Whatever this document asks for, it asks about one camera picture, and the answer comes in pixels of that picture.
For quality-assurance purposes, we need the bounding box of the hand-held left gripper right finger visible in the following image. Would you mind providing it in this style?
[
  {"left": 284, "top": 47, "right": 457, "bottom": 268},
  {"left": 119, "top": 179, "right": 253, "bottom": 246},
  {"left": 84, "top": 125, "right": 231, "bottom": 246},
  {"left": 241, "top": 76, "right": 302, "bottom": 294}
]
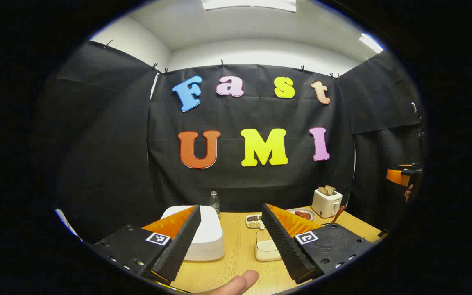
[{"left": 261, "top": 203, "right": 374, "bottom": 285}]

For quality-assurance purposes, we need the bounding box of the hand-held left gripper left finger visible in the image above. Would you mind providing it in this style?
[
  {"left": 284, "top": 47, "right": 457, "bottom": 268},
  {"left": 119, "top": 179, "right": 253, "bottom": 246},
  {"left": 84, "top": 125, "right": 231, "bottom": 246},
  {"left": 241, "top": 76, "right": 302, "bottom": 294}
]
[{"left": 91, "top": 205, "right": 202, "bottom": 286}]

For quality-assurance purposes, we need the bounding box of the white rice cooker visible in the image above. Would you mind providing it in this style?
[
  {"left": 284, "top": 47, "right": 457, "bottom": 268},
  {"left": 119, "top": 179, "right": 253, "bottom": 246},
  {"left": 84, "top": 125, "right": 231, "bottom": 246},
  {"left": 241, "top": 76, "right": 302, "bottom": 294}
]
[{"left": 160, "top": 205, "right": 225, "bottom": 261}]

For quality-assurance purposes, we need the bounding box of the clear plastic box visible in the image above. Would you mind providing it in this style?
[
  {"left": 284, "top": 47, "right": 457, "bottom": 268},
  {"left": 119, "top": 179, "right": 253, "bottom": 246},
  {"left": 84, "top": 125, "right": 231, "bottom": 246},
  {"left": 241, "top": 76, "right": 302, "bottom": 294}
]
[{"left": 255, "top": 229, "right": 284, "bottom": 262}]

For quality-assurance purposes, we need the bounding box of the round white plate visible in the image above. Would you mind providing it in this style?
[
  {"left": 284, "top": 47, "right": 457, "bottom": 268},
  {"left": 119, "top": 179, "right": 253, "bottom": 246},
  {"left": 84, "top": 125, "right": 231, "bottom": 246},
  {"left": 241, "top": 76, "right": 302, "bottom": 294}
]
[{"left": 287, "top": 208, "right": 315, "bottom": 222}]

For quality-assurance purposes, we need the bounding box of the white divided grain dish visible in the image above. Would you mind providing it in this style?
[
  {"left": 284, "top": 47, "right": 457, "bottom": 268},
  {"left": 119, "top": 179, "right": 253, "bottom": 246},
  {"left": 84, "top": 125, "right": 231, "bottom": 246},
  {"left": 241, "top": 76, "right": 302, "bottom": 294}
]
[{"left": 245, "top": 214, "right": 266, "bottom": 229}]

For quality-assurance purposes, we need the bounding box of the clear plastic water bottle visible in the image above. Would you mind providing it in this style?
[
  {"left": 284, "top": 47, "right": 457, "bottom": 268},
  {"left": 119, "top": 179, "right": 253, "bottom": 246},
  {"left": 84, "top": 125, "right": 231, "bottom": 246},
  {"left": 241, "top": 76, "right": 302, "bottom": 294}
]
[{"left": 209, "top": 191, "right": 221, "bottom": 215}]

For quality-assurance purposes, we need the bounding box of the white toaster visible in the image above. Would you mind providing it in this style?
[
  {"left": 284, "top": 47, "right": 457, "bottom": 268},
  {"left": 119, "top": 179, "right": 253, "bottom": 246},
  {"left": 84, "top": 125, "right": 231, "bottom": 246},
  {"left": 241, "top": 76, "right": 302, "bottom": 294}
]
[{"left": 312, "top": 188, "right": 343, "bottom": 218}]

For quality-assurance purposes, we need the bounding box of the white side desk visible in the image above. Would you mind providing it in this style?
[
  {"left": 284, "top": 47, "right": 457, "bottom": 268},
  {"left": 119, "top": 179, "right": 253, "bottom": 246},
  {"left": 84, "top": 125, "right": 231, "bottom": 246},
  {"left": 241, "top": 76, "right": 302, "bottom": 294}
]
[{"left": 54, "top": 209, "right": 83, "bottom": 241}]

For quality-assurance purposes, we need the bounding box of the black backdrop cloth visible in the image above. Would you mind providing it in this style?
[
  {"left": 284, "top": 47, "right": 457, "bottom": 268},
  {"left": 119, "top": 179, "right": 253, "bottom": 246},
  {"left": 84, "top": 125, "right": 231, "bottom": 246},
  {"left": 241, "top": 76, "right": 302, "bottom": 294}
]
[{"left": 35, "top": 39, "right": 427, "bottom": 246}]

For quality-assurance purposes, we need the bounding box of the small ceiling light panel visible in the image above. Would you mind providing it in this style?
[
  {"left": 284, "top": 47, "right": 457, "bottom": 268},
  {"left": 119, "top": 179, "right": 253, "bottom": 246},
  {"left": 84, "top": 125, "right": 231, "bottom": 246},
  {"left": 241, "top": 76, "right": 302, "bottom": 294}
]
[{"left": 359, "top": 33, "right": 384, "bottom": 54}]

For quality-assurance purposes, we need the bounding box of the large ceiling light panel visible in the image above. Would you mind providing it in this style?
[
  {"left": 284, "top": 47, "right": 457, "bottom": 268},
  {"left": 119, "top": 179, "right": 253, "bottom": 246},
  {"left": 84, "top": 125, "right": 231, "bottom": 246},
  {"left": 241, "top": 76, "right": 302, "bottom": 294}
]
[{"left": 200, "top": 0, "right": 297, "bottom": 13}]

